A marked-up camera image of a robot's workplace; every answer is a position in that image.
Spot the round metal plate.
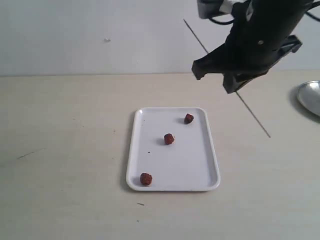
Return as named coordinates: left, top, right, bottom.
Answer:
left=296, top=80, right=320, bottom=116

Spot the thin metal skewer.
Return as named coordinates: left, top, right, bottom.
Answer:
left=183, top=18, right=271, bottom=138

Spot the black right camera cable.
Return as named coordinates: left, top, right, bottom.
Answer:
left=208, top=9, right=320, bottom=26

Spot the white rectangular plastic tray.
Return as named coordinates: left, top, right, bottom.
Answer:
left=126, top=107, right=221, bottom=192

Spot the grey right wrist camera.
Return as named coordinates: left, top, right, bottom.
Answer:
left=196, top=0, right=236, bottom=19

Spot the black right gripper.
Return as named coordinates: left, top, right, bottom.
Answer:
left=191, top=0, right=313, bottom=94

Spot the red meat chunk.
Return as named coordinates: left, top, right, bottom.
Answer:
left=140, top=172, right=153, bottom=186
left=184, top=113, right=194, bottom=124
left=163, top=133, right=175, bottom=145

